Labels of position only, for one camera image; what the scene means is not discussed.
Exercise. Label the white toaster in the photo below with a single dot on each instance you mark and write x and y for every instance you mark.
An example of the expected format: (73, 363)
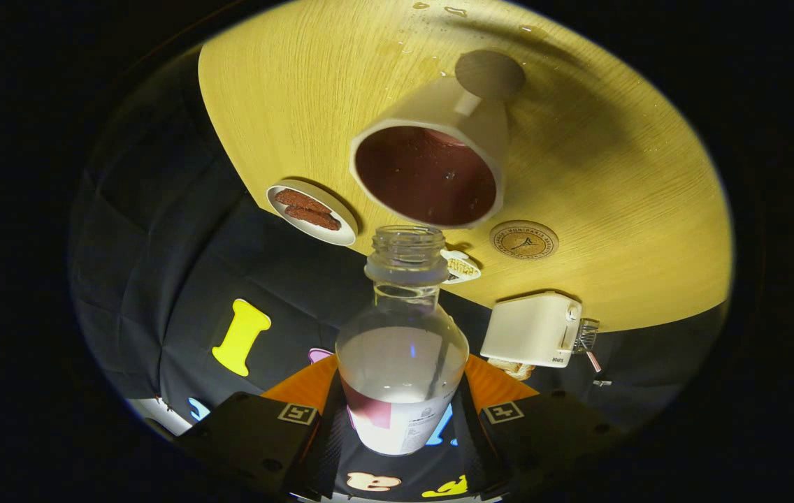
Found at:
(526, 328)

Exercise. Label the pink striped straw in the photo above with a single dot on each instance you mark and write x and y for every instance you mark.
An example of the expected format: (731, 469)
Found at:
(593, 361)

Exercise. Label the black backdrop cloth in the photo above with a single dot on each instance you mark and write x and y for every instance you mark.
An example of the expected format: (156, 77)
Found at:
(159, 279)

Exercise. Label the metal mesh basket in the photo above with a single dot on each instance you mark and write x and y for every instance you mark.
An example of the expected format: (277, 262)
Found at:
(586, 335)

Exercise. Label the red meat piece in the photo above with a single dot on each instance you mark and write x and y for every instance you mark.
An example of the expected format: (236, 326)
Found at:
(314, 218)
(299, 200)

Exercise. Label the clear plastic juice bottle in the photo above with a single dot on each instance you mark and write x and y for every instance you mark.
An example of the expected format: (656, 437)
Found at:
(400, 377)

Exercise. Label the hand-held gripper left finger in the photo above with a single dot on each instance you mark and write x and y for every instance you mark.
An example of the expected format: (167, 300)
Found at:
(323, 447)

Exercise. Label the toast slice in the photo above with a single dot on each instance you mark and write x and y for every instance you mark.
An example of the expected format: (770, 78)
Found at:
(502, 365)
(524, 372)

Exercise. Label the round cork coaster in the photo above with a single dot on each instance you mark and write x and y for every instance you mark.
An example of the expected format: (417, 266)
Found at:
(524, 240)

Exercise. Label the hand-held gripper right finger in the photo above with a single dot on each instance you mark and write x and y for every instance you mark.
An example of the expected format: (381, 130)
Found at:
(474, 447)

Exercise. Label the wooden table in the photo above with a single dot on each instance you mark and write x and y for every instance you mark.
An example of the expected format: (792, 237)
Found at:
(634, 209)

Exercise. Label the white round plate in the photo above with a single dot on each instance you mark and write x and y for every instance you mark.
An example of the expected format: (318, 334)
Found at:
(341, 234)

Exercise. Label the white rectangular dish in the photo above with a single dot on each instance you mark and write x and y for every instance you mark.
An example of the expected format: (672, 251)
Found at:
(461, 269)

